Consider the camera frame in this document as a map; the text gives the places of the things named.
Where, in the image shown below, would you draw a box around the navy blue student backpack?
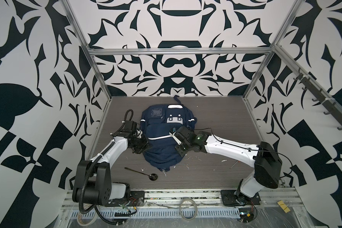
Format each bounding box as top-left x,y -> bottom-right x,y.
140,95 -> 197,172

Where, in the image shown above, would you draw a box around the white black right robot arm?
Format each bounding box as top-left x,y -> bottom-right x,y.
170,126 -> 283,205

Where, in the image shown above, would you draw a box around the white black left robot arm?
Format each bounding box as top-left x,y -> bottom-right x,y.
72,109 -> 149,214

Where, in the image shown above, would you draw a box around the black metal spoon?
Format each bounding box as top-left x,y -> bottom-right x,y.
124,167 -> 158,181

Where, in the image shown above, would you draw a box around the green lit circuit board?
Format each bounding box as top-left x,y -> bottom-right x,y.
238,207 -> 258,224

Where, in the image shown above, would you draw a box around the beige tape roll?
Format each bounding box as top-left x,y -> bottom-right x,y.
76,212 -> 99,227

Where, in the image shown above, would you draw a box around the yellow tape pieces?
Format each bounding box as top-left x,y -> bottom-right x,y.
277,200 -> 292,213

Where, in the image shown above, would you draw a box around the grey coat hook rack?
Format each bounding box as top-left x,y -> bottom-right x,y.
293,68 -> 342,131

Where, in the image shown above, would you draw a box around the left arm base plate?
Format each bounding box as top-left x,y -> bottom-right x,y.
108,191 -> 145,207

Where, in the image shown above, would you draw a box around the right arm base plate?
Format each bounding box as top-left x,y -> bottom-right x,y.
220,179 -> 260,207

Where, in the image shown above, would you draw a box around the white slotted cable duct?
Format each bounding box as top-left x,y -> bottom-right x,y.
68,207 -> 241,219

